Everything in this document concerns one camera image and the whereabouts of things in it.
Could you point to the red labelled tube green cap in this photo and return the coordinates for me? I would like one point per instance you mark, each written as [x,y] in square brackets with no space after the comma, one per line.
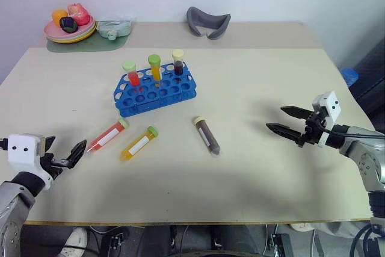
[108,135]

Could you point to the orange toy fruit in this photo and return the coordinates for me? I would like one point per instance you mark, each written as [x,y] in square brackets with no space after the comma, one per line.
[58,16]

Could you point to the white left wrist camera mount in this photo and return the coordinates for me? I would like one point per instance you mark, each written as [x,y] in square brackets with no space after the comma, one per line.
[22,151]

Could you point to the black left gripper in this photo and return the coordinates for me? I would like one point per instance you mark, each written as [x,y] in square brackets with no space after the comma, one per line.
[48,165]

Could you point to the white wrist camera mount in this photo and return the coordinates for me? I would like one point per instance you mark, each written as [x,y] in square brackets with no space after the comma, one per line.
[22,151]
[331,108]

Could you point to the dark purple toy fruit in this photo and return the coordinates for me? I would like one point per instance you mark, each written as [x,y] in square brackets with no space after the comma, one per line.
[68,25]

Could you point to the dark red tube yellow cap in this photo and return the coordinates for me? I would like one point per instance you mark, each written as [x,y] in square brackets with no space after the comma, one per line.
[178,64]

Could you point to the blue test tube rack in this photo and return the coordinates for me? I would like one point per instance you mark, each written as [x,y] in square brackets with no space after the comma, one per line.
[156,94]

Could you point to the orange liquid tube green cap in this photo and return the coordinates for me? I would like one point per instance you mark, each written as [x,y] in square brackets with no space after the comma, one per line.
[155,69]

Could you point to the orange labelled tube green cap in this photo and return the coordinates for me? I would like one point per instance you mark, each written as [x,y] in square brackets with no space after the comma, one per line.
[138,145]

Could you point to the clear bag with green item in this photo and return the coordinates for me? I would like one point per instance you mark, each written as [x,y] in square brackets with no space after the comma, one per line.
[115,26]

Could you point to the green table mat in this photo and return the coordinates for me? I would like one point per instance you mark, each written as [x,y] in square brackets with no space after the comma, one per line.
[90,45]

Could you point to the black carbon-pattern case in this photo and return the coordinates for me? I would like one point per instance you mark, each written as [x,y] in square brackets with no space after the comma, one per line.
[371,82]

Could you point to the black box under table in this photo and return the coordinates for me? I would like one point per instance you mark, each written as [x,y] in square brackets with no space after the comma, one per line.
[282,245]

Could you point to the stack of coloured plates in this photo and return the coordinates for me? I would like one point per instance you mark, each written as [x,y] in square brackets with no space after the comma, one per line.
[78,39]

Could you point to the brown tube beige cap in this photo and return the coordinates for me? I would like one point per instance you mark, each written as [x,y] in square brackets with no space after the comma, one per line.
[207,136]

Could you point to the white shoe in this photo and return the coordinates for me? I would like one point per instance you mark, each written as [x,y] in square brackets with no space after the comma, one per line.
[75,240]
[302,227]

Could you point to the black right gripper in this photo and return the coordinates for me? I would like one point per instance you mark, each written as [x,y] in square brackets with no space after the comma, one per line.
[312,130]

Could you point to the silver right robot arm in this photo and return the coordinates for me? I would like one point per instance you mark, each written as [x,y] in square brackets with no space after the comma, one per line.
[365,156]

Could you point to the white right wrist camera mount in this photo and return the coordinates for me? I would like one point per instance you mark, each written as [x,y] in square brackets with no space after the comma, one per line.
[331,108]

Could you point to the red toy apple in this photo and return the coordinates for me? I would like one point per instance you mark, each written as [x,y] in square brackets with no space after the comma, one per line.
[79,14]

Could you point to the red liquid tube green cap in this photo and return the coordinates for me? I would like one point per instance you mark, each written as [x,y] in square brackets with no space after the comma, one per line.
[133,76]

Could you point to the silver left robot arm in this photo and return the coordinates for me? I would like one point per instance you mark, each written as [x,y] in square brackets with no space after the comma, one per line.
[12,209]

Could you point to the pink plate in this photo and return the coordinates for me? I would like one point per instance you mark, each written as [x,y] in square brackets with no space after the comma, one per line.
[52,30]

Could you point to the blue bottle cap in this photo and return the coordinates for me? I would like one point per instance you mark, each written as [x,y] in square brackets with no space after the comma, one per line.
[350,77]

